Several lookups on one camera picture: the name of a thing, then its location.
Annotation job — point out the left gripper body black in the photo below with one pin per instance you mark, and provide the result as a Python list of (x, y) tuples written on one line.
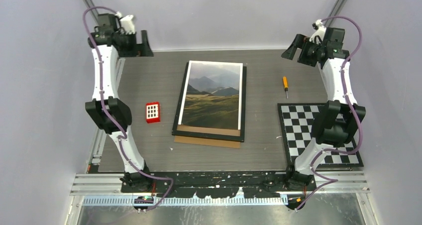
[(128, 49)]

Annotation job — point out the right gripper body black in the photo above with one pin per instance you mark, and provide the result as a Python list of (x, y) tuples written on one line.
[(309, 53)]

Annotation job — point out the orange handled screwdriver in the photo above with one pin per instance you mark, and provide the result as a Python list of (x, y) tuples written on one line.
[(286, 87)]

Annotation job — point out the black white checkerboard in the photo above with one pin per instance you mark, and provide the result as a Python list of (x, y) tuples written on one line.
[(331, 123)]

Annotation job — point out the landscape photo print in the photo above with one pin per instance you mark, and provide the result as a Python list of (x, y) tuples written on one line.
[(212, 95)]

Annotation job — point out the black picture frame with photo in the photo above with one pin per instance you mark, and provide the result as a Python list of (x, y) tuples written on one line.
[(243, 114)]

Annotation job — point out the brown fibreboard backing board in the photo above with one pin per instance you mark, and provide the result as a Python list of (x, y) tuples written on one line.
[(218, 137)]

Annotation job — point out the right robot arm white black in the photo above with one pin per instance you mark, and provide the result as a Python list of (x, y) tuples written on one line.
[(336, 80)]

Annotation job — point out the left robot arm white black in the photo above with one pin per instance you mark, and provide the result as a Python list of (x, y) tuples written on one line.
[(113, 38)]

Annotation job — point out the red screw box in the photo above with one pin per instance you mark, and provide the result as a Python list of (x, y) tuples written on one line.
[(152, 112)]

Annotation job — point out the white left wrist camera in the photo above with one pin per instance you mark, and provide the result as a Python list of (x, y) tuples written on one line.
[(126, 22)]

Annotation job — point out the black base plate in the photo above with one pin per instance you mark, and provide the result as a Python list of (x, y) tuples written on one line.
[(217, 184)]

